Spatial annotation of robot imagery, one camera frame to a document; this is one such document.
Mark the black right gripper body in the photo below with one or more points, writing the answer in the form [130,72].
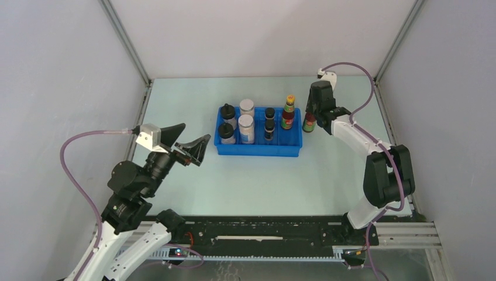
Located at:
[317,110]

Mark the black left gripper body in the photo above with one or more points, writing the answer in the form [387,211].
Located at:
[160,164]

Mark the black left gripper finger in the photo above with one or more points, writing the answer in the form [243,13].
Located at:
[194,152]
[170,134]

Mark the red sauce bottle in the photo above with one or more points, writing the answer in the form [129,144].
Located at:
[309,123]
[287,117]

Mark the black-lid jar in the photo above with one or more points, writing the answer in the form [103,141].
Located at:
[226,134]
[228,115]

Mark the small black-cap spice jar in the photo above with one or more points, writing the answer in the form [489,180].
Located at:
[269,113]
[269,127]

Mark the silver-lid blue-label jar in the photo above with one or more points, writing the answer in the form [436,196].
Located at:
[247,107]
[246,129]

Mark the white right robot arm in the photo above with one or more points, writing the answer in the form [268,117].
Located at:
[388,176]

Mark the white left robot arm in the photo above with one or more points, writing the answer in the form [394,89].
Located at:
[132,185]

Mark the blue divided plastic bin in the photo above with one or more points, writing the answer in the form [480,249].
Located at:
[285,143]

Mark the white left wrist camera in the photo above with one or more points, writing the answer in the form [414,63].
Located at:
[149,137]

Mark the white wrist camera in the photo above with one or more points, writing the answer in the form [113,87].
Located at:
[149,137]
[329,76]

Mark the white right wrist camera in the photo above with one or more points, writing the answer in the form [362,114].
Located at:
[329,76]

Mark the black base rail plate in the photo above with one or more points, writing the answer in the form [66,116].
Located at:
[271,236]

